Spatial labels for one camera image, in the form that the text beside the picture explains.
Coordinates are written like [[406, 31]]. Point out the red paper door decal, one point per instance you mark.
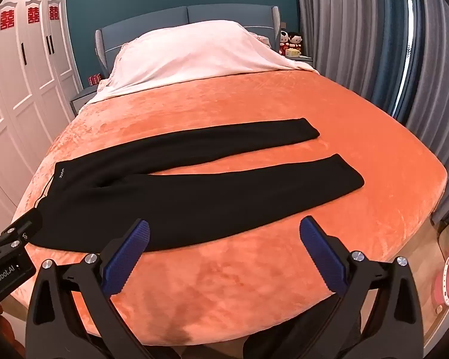
[[54, 12], [6, 18], [32, 15]]

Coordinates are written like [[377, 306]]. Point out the orange plush blanket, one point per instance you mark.
[[284, 119]]

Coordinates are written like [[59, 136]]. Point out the small red box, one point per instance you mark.
[[94, 80]]

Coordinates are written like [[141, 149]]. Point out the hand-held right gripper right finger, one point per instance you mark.
[[321, 254]]

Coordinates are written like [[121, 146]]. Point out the black pants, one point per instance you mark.
[[172, 194]]

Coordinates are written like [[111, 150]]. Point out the small yellow box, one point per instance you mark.
[[292, 52]]

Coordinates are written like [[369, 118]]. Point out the grey pleated curtain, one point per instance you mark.
[[437, 101], [340, 26]]

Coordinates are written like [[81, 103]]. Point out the grey nightstand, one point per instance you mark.
[[83, 101], [303, 59]]

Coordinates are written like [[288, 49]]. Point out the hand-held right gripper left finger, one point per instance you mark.
[[129, 254]]

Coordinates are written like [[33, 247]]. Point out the red plush doll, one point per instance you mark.
[[295, 39], [283, 39]]

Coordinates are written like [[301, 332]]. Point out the blue-grey padded headboard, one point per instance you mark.
[[153, 20]]

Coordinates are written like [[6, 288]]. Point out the white wardrobe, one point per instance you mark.
[[22, 93]]

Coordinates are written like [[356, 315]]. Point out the white bed cover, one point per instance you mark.
[[194, 56]]

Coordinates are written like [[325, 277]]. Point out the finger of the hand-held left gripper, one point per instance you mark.
[[24, 230]]

